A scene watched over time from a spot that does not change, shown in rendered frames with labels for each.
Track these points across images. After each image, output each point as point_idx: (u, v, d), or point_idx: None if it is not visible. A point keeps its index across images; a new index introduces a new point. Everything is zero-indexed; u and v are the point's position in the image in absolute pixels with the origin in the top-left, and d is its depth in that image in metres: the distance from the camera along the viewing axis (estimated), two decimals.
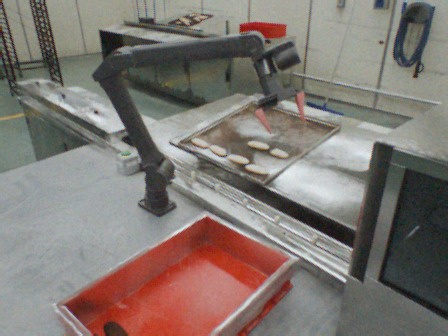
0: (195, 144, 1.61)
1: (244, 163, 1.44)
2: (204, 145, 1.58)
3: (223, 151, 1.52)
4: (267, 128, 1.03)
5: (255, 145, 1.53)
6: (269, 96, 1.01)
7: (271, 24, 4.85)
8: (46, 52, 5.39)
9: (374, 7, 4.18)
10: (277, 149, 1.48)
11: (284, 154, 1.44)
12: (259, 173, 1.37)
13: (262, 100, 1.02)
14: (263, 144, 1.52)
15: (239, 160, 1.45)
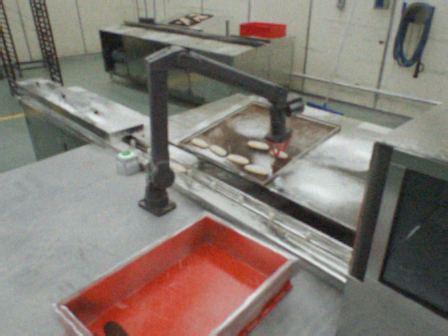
0: (195, 144, 1.61)
1: (244, 163, 1.44)
2: (204, 145, 1.58)
3: (223, 151, 1.52)
4: (281, 146, 1.47)
5: (255, 145, 1.53)
6: None
7: (271, 24, 4.85)
8: (46, 52, 5.39)
9: (374, 7, 4.18)
10: (277, 150, 1.48)
11: (283, 155, 1.44)
12: (258, 173, 1.37)
13: None
14: (263, 144, 1.52)
15: (239, 160, 1.45)
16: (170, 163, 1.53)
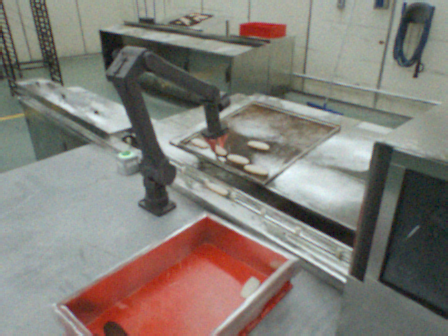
0: (195, 144, 1.61)
1: (244, 163, 1.44)
2: (204, 145, 1.58)
3: (224, 151, 1.52)
4: (213, 149, 1.52)
5: (255, 145, 1.53)
6: (215, 134, 1.46)
7: (271, 24, 4.85)
8: (46, 52, 5.39)
9: (374, 7, 4.18)
10: (258, 283, 0.97)
11: (244, 292, 0.94)
12: (258, 173, 1.37)
13: (210, 136, 1.45)
14: (263, 144, 1.52)
15: (239, 160, 1.45)
16: (209, 184, 1.38)
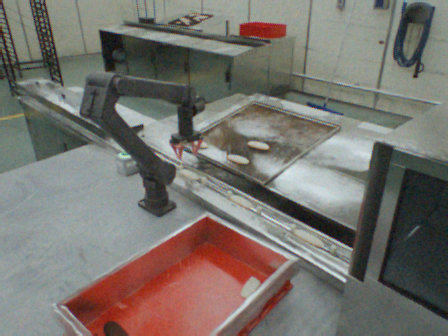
0: (195, 145, 1.60)
1: (244, 163, 1.44)
2: (204, 145, 1.58)
3: (249, 203, 1.27)
4: (194, 149, 1.46)
5: (255, 145, 1.53)
6: None
7: (271, 24, 4.85)
8: (46, 52, 5.39)
9: (374, 7, 4.18)
10: (258, 283, 0.97)
11: (244, 292, 0.95)
12: (189, 178, 1.44)
13: None
14: (263, 144, 1.52)
15: (239, 160, 1.45)
16: (297, 231, 1.12)
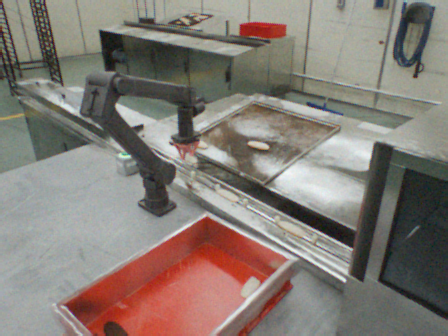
0: (194, 145, 1.60)
1: (191, 162, 1.40)
2: (204, 146, 1.58)
3: (301, 231, 1.13)
4: (183, 156, 1.41)
5: (255, 145, 1.53)
6: (187, 139, 1.36)
7: (271, 24, 4.85)
8: (46, 52, 5.39)
9: (374, 7, 4.18)
10: (258, 283, 0.97)
11: (244, 292, 0.95)
12: (228, 199, 1.30)
13: (182, 140, 1.35)
14: (263, 144, 1.52)
15: (187, 159, 1.41)
16: None
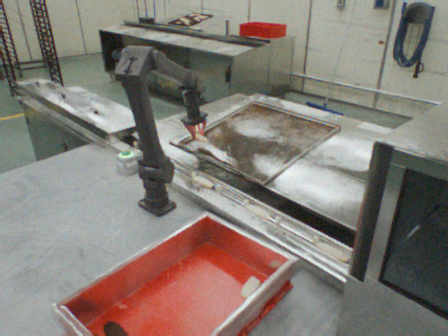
0: (194, 139, 1.58)
1: (264, 217, 1.20)
2: (203, 139, 1.56)
3: None
4: (194, 136, 1.56)
5: (199, 181, 1.40)
6: (195, 120, 1.50)
7: (271, 24, 4.85)
8: (46, 52, 5.39)
9: (374, 7, 4.18)
10: (258, 283, 0.97)
11: (244, 291, 0.95)
12: (334, 258, 1.03)
13: (190, 123, 1.50)
14: (207, 181, 1.39)
15: (259, 213, 1.21)
16: None
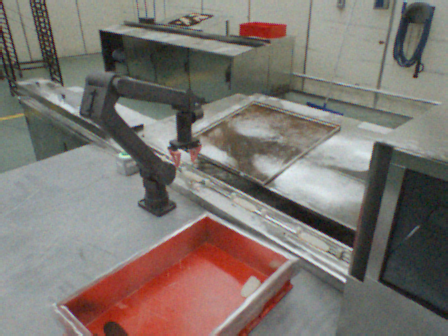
0: (187, 177, 1.44)
1: (323, 249, 1.06)
2: (198, 179, 1.42)
3: None
4: (177, 163, 1.39)
5: (240, 204, 1.26)
6: (185, 144, 1.36)
7: (271, 24, 4.85)
8: (46, 52, 5.39)
9: (374, 7, 4.18)
10: (258, 283, 0.97)
11: (244, 291, 0.95)
12: None
13: (180, 146, 1.35)
14: (250, 204, 1.25)
15: (316, 244, 1.07)
16: None
